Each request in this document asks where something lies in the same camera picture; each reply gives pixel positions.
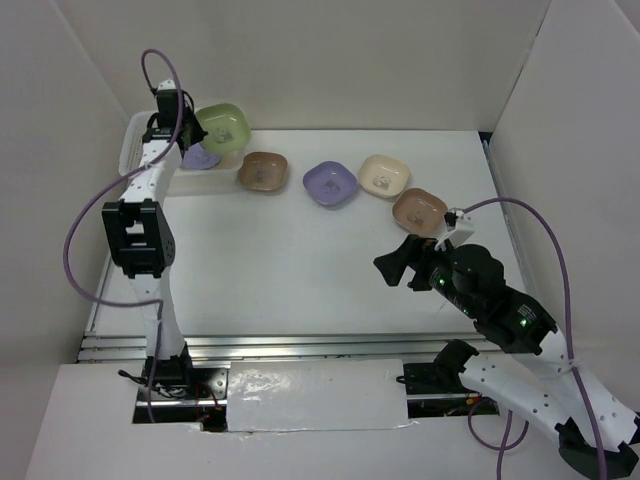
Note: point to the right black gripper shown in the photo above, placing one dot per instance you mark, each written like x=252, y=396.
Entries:
x=415, y=251

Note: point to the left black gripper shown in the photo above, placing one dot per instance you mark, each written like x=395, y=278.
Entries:
x=199, y=133

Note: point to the purple plate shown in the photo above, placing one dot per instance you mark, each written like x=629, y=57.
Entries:
x=330, y=183
x=198, y=158

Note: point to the green plate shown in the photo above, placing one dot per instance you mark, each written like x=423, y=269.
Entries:
x=227, y=129

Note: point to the brown plate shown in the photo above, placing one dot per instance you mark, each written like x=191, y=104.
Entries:
x=419, y=212
x=263, y=171

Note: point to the cream plate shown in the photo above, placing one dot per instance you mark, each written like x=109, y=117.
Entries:
x=383, y=176

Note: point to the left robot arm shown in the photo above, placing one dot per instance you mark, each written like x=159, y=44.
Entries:
x=142, y=244

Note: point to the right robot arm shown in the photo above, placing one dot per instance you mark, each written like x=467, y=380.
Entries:
x=593, y=431

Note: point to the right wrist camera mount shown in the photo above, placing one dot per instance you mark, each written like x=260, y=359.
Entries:
x=455, y=229

